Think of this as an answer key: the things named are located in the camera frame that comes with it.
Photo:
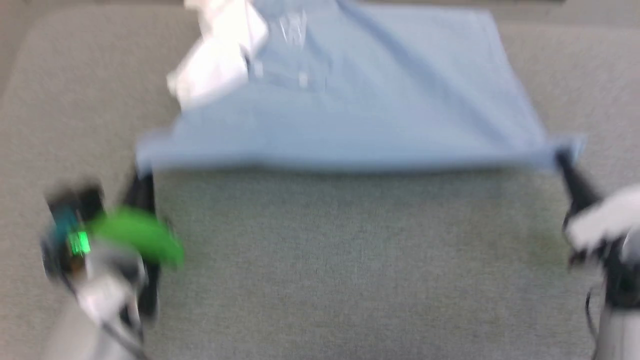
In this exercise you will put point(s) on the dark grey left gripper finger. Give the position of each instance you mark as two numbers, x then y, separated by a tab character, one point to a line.
141	190

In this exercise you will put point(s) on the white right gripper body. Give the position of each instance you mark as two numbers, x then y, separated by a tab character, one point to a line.
605	215

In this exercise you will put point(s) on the green and white left gripper body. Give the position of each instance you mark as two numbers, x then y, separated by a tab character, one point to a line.
135	235

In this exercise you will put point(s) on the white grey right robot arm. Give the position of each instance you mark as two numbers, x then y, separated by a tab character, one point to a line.
620	335

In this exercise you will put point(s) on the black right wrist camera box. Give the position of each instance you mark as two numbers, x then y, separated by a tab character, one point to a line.
620	275

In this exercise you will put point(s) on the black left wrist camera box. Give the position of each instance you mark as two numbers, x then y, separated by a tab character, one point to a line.
70	230

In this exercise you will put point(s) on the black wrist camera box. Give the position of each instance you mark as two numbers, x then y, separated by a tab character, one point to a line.
620	275
70	230

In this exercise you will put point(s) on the light blue and white garment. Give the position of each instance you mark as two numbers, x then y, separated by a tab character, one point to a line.
375	95

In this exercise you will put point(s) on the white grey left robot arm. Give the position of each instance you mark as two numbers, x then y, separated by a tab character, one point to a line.
85	335

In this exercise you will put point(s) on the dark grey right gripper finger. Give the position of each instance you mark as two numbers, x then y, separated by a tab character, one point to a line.
575	180

